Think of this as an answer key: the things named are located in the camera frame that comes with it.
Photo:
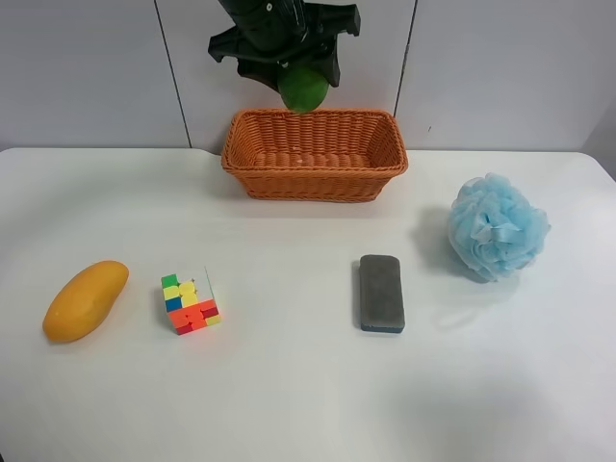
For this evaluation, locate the yellow mango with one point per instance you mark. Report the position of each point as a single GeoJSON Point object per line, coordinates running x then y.
{"type": "Point", "coordinates": [84, 302]}

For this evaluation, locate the grey blue board eraser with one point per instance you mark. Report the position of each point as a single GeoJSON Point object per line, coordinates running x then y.
{"type": "Point", "coordinates": [381, 300]}

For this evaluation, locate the multicolour puzzle cube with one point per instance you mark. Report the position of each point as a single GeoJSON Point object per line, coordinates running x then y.
{"type": "Point", "coordinates": [190, 301]}

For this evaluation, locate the orange woven basket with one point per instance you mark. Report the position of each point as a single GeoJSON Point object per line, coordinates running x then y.
{"type": "Point", "coordinates": [331, 155]}

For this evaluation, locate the green lemon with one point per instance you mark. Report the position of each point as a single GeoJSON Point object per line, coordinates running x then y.
{"type": "Point", "coordinates": [302, 89]}

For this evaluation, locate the blue mesh bath sponge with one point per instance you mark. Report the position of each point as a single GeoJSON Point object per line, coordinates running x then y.
{"type": "Point", "coordinates": [494, 229]}

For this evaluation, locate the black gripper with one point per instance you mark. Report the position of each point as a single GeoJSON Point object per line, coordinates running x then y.
{"type": "Point", "coordinates": [267, 32]}

